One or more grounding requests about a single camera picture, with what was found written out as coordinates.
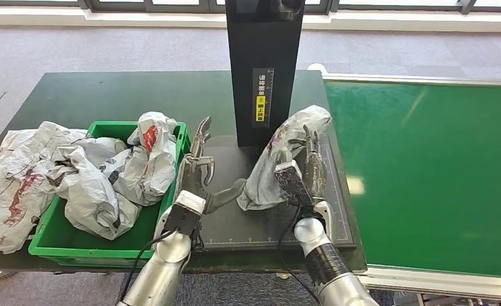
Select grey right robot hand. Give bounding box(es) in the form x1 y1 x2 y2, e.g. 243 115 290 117
300 124 328 200

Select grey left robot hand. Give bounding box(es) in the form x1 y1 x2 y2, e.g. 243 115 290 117
176 116 248 215

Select white parcel bag red logo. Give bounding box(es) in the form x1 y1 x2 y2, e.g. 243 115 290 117
50 137 143 242
99 111 180 207

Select green plastic delivery box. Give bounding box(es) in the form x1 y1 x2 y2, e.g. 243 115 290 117
27 120 192 268

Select green conveyor belt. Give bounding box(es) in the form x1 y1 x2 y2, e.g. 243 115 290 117
323 80 501 279

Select black inbound scanner machine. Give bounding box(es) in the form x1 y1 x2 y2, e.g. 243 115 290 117
191 0 356 253

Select white parcel bag red streaks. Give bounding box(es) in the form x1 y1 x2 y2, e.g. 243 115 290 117
0 121 89 256

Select ruler label with yellow sticker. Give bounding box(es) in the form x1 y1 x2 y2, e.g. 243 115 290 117
252 68 275 128

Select dark green table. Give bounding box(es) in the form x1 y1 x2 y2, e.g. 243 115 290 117
0 70 367 273

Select white window sill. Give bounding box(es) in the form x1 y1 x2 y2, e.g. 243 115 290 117
0 6 501 34

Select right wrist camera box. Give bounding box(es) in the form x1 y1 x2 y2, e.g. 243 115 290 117
273 160 315 208

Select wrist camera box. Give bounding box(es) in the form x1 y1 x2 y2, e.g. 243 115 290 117
273 160 315 208
163 191 207 237

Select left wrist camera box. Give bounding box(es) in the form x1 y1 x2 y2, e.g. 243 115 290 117
163 191 207 237

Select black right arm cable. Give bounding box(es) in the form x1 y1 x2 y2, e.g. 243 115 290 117
277 196 321 305

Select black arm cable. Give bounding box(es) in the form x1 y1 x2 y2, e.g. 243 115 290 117
116 228 180 305
277 196 321 305

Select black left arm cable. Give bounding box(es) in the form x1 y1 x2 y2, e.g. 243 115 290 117
116 228 180 305

